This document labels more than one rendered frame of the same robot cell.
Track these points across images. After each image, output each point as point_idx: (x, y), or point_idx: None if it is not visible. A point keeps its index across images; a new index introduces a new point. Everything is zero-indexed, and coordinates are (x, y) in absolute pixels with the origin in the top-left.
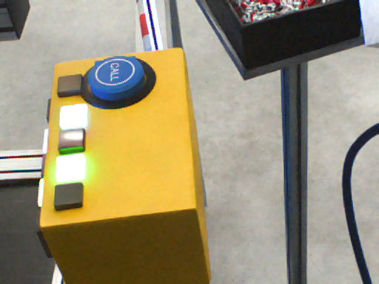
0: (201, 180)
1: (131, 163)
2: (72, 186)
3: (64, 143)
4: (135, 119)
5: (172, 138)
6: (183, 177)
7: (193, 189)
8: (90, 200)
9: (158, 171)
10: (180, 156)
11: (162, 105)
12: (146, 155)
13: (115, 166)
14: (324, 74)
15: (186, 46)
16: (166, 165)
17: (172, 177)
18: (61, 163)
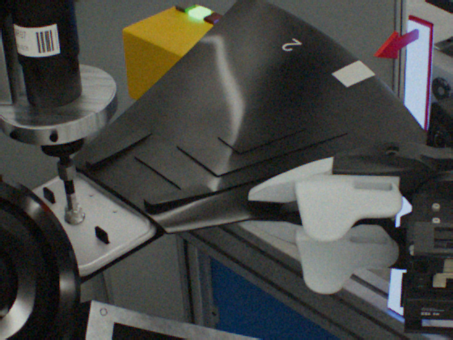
0: None
1: (172, 26)
2: (186, 6)
3: (214, 14)
4: (196, 38)
5: (163, 40)
6: (139, 31)
7: (130, 32)
8: (175, 12)
9: (154, 29)
10: (150, 36)
11: (188, 47)
12: (169, 31)
13: (179, 23)
14: None
15: None
16: (154, 31)
17: (146, 30)
18: (204, 9)
